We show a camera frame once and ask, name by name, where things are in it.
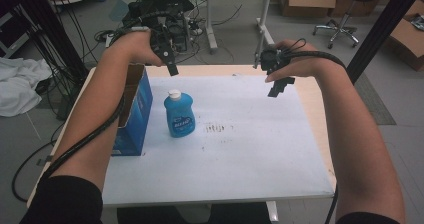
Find person's black sleeve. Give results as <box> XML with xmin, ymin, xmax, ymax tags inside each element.
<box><xmin>19</xmin><ymin>175</ymin><xmax>104</xmax><ymax>224</ymax></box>
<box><xmin>334</xmin><ymin>211</ymin><xmax>402</xmax><ymax>224</ymax></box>

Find blue bottle with white cap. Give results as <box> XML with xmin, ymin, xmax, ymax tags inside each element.
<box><xmin>163</xmin><ymin>89</ymin><xmax>197</xmax><ymax>139</ymax></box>

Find black office chair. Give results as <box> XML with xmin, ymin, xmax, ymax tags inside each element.
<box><xmin>312</xmin><ymin>0</ymin><xmax>382</xmax><ymax>50</ymax></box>

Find black metal stand post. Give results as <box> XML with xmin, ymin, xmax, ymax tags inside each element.
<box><xmin>345</xmin><ymin>0</ymin><xmax>424</xmax><ymax>85</ymax></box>

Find grey floor mat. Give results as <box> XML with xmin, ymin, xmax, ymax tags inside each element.
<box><xmin>353</xmin><ymin>72</ymin><xmax>398</xmax><ymax>127</ymax></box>

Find black equipment with cables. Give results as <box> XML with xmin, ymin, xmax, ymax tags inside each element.
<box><xmin>109</xmin><ymin>0</ymin><xmax>201</xmax><ymax>57</ymax></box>

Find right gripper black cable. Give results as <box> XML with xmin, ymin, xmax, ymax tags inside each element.
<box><xmin>280</xmin><ymin>37</ymin><xmax>348</xmax><ymax>224</ymax></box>

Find white-legged table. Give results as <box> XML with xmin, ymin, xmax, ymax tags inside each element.
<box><xmin>199</xmin><ymin>0</ymin><xmax>305</xmax><ymax>69</ymax></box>

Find person's black left sleeve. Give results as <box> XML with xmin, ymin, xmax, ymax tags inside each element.
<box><xmin>19</xmin><ymin>175</ymin><xmax>104</xmax><ymax>224</ymax></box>

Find person's black right sleeve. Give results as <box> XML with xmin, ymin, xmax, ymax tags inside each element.
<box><xmin>334</xmin><ymin>211</ymin><xmax>402</xmax><ymax>224</ymax></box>

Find blue cardboard box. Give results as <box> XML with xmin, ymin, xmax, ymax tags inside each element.
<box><xmin>111</xmin><ymin>63</ymin><xmax>154</xmax><ymax>157</ymax></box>

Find black metal stand with cables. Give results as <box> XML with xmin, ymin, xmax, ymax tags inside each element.
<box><xmin>0</xmin><ymin>0</ymin><xmax>90</xmax><ymax>85</ymax></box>

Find white table mat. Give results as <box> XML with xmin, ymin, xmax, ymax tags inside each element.
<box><xmin>101</xmin><ymin>75</ymin><xmax>335</xmax><ymax>208</ymax></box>

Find black floor cable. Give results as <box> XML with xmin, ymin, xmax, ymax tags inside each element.
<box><xmin>11</xmin><ymin>122</ymin><xmax>65</xmax><ymax>204</ymax></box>

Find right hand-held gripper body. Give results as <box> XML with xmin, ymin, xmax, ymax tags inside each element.
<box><xmin>259</xmin><ymin>46</ymin><xmax>292</xmax><ymax>76</ymax></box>

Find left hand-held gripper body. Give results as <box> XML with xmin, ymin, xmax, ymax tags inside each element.
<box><xmin>149</xmin><ymin>23</ymin><xmax>177</xmax><ymax>67</ymax></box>

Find person's right hand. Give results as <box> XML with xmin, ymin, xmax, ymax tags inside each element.
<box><xmin>264</xmin><ymin>39</ymin><xmax>327</xmax><ymax>84</ymax></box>

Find white cloth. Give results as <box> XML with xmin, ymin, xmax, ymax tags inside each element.
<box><xmin>0</xmin><ymin>56</ymin><xmax>54</xmax><ymax>118</ymax></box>

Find person's dark pants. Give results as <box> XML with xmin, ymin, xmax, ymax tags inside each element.
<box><xmin>116</xmin><ymin>201</ymin><xmax>274</xmax><ymax>224</ymax></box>

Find person's left hand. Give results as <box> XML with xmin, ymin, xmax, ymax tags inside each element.
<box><xmin>111</xmin><ymin>29</ymin><xmax>165</xmax><ymax>67</ymax></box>

